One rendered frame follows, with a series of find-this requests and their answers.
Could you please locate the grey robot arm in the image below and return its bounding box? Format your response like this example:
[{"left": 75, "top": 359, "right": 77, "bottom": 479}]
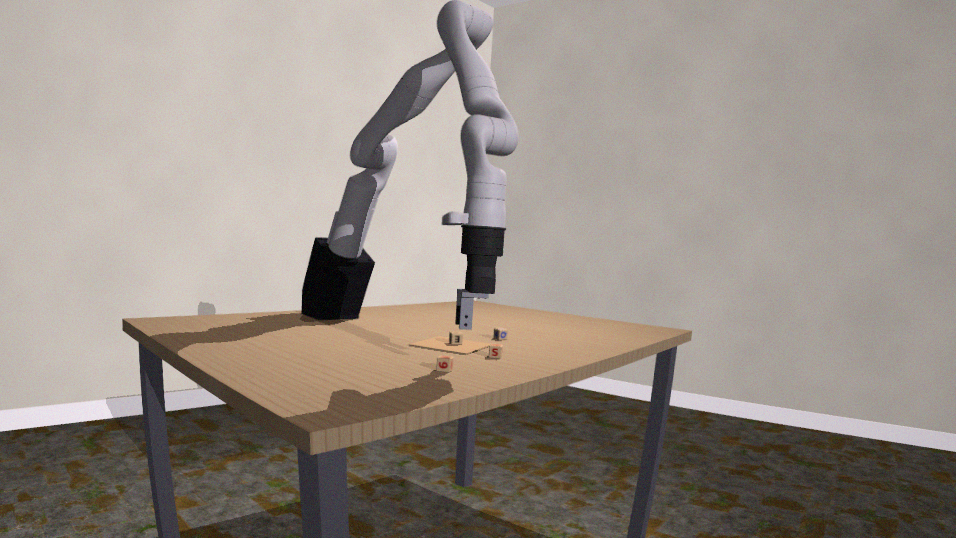
[{"left": 327, "top": 0, "right": 518, "bottom": 258}]

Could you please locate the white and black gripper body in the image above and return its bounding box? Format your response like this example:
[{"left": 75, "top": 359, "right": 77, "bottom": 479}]
[{"left": 442, "top": 198, "right": 506, "bottom": 294}]

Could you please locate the tan square mat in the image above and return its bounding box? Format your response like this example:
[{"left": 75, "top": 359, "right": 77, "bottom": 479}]
[{"left": 409, "top": 336, "right": 490, "bottom": 355}]

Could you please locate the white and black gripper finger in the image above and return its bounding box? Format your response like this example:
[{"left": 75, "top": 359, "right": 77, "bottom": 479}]
[
  {"left": 455, "top": 289, "right": 468, "bottom": 325},
  {"left": 459, "top": 292, "right": 489, "bottom": 330}
]

